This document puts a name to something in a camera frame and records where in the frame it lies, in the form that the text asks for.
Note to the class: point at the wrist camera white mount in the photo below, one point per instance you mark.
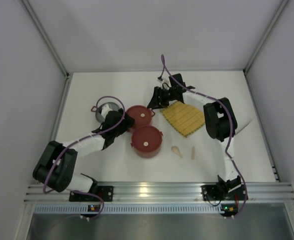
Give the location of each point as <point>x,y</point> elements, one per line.
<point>106,108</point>
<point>163,80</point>

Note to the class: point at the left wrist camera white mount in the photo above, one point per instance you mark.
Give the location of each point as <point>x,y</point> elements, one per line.
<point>106,108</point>

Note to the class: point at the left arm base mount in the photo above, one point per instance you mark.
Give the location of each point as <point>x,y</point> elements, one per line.
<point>104,192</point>

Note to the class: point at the grey lunch box lid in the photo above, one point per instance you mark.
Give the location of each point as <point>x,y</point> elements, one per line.
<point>97,111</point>

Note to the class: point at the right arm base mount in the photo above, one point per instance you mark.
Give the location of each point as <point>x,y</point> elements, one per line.
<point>214,194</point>

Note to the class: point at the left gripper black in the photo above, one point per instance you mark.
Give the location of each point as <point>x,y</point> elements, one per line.
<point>121,121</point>

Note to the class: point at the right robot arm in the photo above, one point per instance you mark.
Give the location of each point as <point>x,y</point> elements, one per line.
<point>220,124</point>

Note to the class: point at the metal tongs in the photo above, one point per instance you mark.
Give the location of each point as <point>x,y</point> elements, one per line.
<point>246,124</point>

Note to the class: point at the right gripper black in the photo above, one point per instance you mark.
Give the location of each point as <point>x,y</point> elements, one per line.
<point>158,97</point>

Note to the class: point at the perforated cable duct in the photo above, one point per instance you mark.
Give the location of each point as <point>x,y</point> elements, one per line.
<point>128,209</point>

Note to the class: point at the aluminium mounting rail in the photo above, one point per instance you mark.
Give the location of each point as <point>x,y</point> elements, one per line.
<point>167,192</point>

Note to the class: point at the beige spoon handle piece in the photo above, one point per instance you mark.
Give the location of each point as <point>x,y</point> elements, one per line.
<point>193,153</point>

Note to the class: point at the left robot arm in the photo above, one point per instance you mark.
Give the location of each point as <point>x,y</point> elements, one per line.
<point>56,166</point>

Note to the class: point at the beige spoon head piece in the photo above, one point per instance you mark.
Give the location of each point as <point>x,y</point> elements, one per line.
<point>176,151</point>

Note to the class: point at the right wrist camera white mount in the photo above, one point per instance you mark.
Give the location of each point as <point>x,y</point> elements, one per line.
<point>163,80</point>

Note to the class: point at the bamboo woven mat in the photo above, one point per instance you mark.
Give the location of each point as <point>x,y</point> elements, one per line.
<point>184,118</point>

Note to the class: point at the pink lunch box tier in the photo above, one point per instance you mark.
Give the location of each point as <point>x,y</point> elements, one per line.
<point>140,118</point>

